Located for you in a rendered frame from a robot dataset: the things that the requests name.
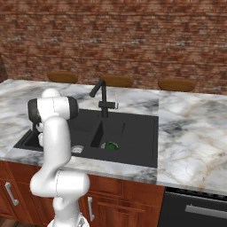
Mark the black dishwasher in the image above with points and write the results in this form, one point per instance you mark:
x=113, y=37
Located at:
x=192, y=211

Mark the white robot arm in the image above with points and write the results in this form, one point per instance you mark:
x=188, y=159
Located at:
x=56, y=139

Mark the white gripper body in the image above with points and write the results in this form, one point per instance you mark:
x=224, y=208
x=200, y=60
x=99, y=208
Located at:
x=40, y=139

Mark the brown wooden stool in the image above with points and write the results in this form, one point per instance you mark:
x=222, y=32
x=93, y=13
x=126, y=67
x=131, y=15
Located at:
x=62, y=77
x=116, y=81
x=176, y=85

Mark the wooden false drawer front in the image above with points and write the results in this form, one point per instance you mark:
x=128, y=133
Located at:
x=127, y=184

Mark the black sink tap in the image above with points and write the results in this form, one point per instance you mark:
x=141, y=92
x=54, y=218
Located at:
x=103, y=100

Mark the black double basin sink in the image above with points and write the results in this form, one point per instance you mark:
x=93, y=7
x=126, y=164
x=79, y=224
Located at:
x=139, y=139

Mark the wooden cupboard door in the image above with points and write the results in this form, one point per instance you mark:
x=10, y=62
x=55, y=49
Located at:
x=124, y=211
x=25, y=204

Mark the green round item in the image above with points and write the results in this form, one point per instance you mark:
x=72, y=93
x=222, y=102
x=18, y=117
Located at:
x=111, y=145

